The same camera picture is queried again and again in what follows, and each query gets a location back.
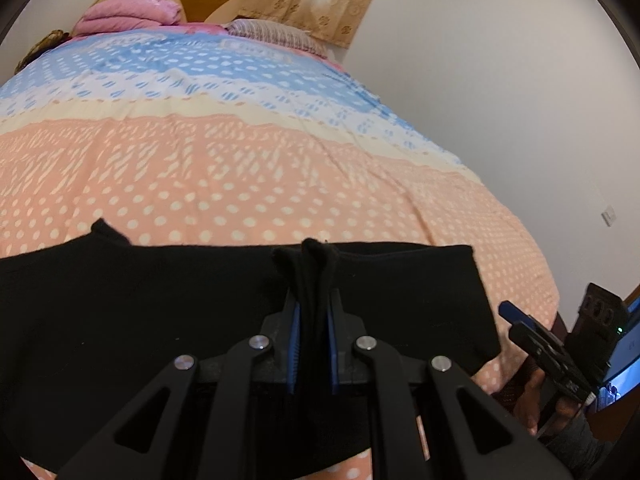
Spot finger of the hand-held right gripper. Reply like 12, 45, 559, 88
498, 300, 557, 342
508, 321, 597, 404

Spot folded pink blanket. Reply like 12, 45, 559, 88
72, 0, 183, 37

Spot black pants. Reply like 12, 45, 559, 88
0, 218, 502, 478

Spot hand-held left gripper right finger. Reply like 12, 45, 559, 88
327, 287, 573, 480

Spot dark mesh chair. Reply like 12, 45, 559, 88
492, 362, 533, 412

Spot blue lit screen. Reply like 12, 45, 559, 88
597, 297, 640, 403

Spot striped pillow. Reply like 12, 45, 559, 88
226, 18, 328, 57

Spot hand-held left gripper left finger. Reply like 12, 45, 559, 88
57, 287, 302, 480

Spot polka dot bedspread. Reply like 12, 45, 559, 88
0, 21, 560, 480

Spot beige floral curtain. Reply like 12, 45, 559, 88
239, 0, 388, 50

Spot person's right hand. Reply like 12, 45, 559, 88
520, 367, 588, 437

